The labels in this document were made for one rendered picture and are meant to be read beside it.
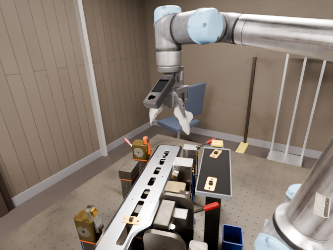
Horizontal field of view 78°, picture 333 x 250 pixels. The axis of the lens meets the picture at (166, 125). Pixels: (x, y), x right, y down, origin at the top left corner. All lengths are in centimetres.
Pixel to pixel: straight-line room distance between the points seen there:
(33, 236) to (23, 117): 158
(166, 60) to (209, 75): 311
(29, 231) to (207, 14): 147
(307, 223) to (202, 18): 46
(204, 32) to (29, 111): 252
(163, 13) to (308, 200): 52
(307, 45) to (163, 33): 33
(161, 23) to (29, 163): 261
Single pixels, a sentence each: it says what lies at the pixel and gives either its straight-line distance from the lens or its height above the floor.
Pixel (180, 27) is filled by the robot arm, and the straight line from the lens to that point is 55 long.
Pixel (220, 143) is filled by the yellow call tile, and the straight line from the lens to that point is 121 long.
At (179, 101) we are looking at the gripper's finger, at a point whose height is 155.
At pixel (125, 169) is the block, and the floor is 103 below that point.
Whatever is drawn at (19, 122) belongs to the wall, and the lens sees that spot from 281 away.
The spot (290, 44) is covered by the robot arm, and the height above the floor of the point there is 169.
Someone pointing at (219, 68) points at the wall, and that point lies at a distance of 362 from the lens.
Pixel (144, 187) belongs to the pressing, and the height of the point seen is 100.
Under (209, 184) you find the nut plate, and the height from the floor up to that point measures 116.
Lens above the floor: 171
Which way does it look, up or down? 22 degrees down
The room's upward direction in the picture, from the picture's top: 2 degrees counter-clockwise
